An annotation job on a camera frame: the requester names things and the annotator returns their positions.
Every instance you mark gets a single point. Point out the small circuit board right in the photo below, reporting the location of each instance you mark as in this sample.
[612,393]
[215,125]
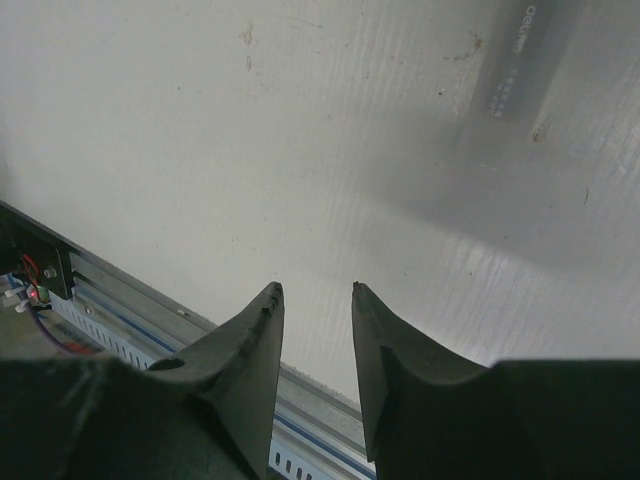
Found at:
[38,296]

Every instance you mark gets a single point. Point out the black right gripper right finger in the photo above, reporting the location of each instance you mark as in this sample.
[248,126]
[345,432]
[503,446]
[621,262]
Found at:
[430,413]

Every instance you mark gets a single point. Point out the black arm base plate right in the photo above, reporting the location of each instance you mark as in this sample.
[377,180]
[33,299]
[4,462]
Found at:
[35,253]

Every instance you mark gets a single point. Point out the aluminium table edge rail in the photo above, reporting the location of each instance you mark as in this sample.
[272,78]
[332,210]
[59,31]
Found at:
[150,310]

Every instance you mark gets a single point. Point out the white slotted cable duct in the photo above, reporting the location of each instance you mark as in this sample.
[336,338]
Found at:
[123,341]

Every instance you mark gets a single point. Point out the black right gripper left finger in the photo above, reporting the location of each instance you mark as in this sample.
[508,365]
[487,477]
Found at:
[205,412]

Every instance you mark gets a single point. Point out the orange capped grey highlighter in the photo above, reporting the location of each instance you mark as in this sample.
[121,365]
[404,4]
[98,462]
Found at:
[528,43]

